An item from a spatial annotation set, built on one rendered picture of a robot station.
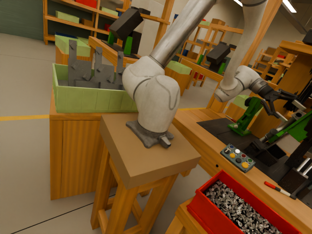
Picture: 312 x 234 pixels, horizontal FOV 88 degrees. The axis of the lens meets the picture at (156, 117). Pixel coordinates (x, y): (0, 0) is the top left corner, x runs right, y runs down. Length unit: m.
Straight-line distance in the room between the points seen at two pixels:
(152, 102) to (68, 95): 0.58
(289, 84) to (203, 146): 0.75
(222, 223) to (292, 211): 0.36
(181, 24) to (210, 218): 0.79
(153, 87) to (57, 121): 0.68
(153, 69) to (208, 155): 0.57
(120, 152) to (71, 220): 0.98
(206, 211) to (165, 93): 0.45
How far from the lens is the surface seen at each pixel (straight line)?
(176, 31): 0.84
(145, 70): 0.78
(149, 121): 0.68
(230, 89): 1.08
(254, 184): 0.93
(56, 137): 1.20
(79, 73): 1.30
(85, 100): 1.10
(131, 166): 0.62
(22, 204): 1.68
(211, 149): 0.98
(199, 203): 0.69
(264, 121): 1.47
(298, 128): 1.06
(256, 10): 0.91
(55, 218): 1.57
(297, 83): 1.43
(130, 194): 0.80
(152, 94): 0.64
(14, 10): 7.12
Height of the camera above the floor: 1.36
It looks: 27 degrees down
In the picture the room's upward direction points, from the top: 18 degrees clockwise
